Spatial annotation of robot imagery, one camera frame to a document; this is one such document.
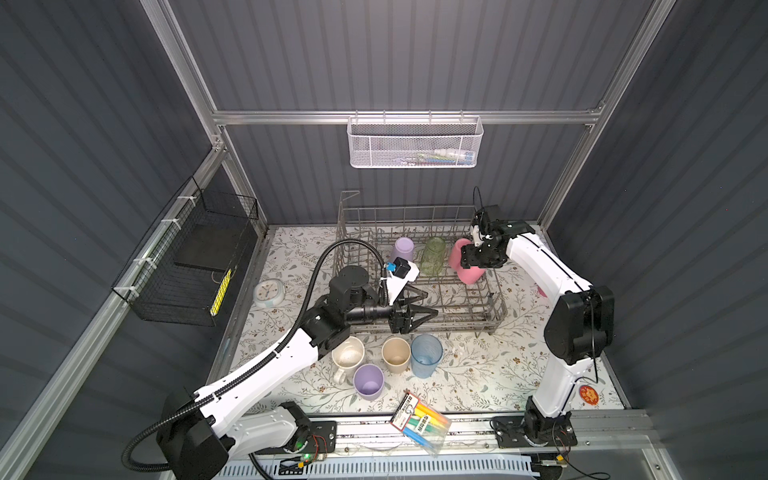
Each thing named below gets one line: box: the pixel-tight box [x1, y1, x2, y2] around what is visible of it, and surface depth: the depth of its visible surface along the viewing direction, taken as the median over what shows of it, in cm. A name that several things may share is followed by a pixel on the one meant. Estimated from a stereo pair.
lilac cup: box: [392, 236, 415, 262], surface depth 95 cm
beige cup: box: [381, 337, 411, 374], surface depth 83 cm
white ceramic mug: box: [331, 336, 365, 385], surface depth 82 cm
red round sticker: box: [579, 385, 599, 406], surface depth 81 cm
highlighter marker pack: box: [389, 391, 451, 457], surface depth 77 cm
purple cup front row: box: [352, 363, 385, 401], surface depth 83 cm
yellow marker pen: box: [210, 268, 232, 317], surface depth 70 cm
